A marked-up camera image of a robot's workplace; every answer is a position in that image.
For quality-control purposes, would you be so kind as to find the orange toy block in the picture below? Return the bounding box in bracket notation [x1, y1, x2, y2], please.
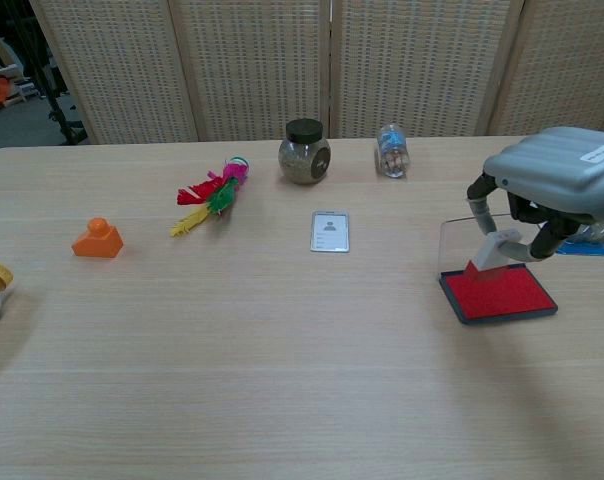
[71, 216, 125, 260]

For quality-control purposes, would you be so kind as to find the grey ID card holder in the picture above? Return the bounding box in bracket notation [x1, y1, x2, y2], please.
[309, 209, 351, 254]

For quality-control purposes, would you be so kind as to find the glass jar black lid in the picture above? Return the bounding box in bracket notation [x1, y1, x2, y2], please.
[277, 118, 332, 187]

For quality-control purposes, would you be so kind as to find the red ink pad clear lid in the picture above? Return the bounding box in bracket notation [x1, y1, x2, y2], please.
[438, 213, 560, 327]

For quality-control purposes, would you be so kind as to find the black tripod stand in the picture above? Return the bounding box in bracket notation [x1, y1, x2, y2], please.
[11, 0, 89, 145]

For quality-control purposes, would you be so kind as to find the colourful feather toy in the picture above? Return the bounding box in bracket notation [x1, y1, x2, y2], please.
[169, 155, 251, 239]

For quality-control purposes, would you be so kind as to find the wooden folding screen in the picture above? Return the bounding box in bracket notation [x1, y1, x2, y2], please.
[28, 0, 604, 147]

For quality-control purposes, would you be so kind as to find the clear plastic tube of clips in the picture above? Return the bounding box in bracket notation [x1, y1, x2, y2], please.
[374, 122, 412, 180]

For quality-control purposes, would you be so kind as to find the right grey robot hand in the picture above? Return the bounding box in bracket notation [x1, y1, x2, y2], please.
[465, 126, 604, 263]

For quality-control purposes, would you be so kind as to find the blue correction tape pack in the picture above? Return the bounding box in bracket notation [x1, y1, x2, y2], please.
[555, 218, 604, 258]

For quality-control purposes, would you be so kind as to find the red and clear stamp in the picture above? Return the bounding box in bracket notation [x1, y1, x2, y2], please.
[463, 229, 523, 282]

